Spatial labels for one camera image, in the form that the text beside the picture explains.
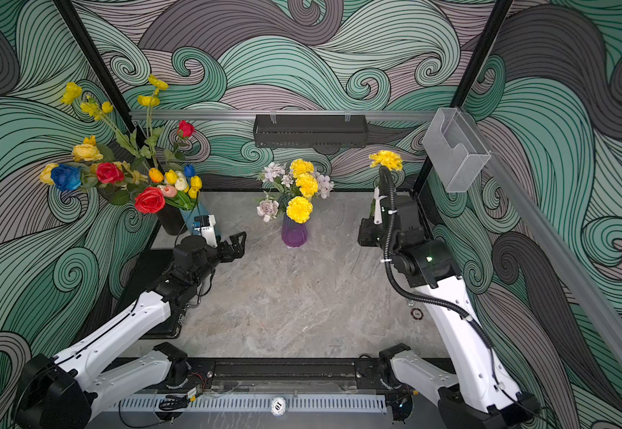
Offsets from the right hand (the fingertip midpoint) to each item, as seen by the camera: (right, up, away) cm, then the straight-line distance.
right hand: (364, 226), depth 69 cm
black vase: (-67, +1, +32) cm, 74 cm away
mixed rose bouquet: (-69, +18, +19) cm, 74 cm away
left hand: (-38, -3, +10) cm, 39 cm away
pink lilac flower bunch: (-25, +7, +9) cm, 28 cm away
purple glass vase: (-20, -6, +38) cm, 43 cm away
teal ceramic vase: (-53, +2, +16) cm, 56 cm away
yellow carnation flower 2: (-17, +17, +9) cm, 26 cm away
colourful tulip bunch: (-53, +11, +7) cm, 54 cm away
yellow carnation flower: (-17, +4, +4) cm, 18 cm away
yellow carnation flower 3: (-15, +12, +5) cm, 20 cm away
